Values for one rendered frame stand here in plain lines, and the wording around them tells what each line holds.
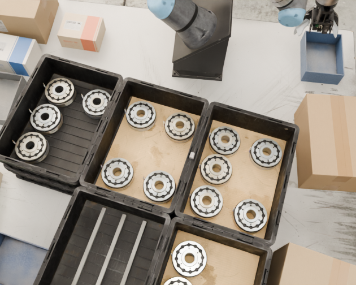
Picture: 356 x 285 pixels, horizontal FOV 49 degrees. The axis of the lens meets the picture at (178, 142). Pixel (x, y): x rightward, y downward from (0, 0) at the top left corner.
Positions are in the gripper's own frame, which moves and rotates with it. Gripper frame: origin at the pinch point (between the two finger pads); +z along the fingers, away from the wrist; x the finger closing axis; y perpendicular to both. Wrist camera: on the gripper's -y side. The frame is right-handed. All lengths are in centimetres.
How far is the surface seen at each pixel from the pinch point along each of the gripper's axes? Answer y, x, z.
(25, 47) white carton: 18, -109, -5
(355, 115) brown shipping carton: 31.8, 14.5, 2.9
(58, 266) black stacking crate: 95, -73, -5
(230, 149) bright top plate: 51, -26, -2
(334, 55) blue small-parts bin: -4.7, 11.4, 18.4
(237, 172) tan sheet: 58, -23, 1
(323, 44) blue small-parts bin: -9.5, 7.0, 17.8
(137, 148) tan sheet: 54, -57, -3
